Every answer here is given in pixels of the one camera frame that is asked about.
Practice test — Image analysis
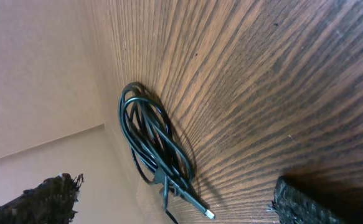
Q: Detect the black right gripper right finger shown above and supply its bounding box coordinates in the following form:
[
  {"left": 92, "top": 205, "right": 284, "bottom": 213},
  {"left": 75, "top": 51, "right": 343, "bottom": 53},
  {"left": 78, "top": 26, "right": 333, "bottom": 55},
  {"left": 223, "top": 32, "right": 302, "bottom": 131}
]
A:
[{"left": 270, "top": 176, "right": 347, "bottom": 224}]

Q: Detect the black usb cable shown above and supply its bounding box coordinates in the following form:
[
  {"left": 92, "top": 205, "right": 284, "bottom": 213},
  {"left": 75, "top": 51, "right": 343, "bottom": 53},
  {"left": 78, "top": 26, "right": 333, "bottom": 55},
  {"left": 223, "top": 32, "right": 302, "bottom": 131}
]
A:
[{"left": 117, "top": 82, "right": 216, "bottom": 224}]

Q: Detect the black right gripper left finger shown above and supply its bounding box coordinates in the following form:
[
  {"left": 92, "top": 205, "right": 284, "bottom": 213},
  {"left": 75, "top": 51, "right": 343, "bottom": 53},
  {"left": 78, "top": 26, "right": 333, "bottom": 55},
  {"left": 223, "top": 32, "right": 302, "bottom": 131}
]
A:
[{"left": 0, "top": 173, "right": 84, "bottom": 224}]

